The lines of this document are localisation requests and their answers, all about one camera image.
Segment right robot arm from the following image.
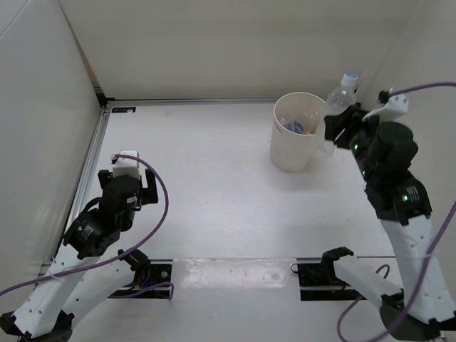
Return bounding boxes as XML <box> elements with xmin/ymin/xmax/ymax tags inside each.
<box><xmin>320</xmin><ymin>106</ymin><xmax>455</xmax><ymax>341</ymax></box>

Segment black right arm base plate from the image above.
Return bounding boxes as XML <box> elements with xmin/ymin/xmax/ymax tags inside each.
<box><xmin>290</xmin><ymin>259</ymin><xmax>359</xmax><ymax>301</ymax></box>

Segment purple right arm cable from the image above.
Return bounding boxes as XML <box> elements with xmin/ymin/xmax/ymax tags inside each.
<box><xmin>336</xmin><ymin>82</ymin><xmax>456</xmax><ymax>342</ymax></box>

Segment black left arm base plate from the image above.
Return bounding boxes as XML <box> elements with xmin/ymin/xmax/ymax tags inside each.
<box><xmin>109</xmin><ymin>259</ymin><xmax>173</xmax><ymax>299</ymax></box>

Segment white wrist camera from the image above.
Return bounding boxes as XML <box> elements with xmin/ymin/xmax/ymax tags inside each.
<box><xmin>110</xmin><ymin>154</ymin><xmax>140</xmax><ymax>180</ymax></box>
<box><xmin>362</xmin><ymin>90</ymin><xmax>410</xmax><ymax>122</ymax></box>

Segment dark blue table sticker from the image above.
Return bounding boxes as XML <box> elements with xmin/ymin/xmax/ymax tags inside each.
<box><xmin>111</xmin><ymin>107</ymin><xmax>136</xmax><ymax>113</ymax></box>

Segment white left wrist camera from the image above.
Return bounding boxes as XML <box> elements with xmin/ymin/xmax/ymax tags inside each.
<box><xmin>110</xmin><ymin>154</ymin><xmax>140</xmax><ymax>180</ymax></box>

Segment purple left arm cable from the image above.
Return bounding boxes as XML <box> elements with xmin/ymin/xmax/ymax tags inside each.
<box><xmin>0</xmin><ymin>153</ymin><xmax>175</xmax><ymax>300</ymax></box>

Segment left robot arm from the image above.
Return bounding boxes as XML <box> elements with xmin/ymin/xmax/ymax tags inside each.
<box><xmin>1</xmin><ymin>167</ymin><xmax>162</xmax><ymax>341</ymax></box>

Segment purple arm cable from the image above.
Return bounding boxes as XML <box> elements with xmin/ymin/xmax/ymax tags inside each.
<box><xmin>0</xmin><ymin>153</ymin><xmax>175</xmax><ymax>300</ymax></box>
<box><xmin>336</xmin><ymin>82</ymin><xmax>456</xmax><ymax>342</ymax></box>

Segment clear plastic bottle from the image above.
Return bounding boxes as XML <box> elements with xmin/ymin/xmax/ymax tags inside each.
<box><xmin>316</xmin><ymin>73</ymin><xmax>358</xmax><ymax>158</ymax></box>

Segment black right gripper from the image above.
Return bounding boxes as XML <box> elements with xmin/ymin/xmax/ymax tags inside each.
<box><xmin>323</xmin><ymin>104</ymin><xmax>388</xmax><ymax>181</ymax></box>

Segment aluminium table frame rail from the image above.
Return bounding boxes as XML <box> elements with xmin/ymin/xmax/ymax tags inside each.
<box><xmin>38</xmin><ymin>86</ymin><xmax>110</xmax><ymax>276</ymax></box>

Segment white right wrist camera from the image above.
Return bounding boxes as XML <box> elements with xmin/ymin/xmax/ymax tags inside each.
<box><xmin>362</xmin><ymin>90</ymin><xmax>410</xmax><ymax>122</ymax></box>

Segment white plastic bin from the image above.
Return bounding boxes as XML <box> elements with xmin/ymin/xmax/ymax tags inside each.
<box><xmin>269</xmin><ymin>92</ymin><xmax>326</xmax><ymax>172</ymax></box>

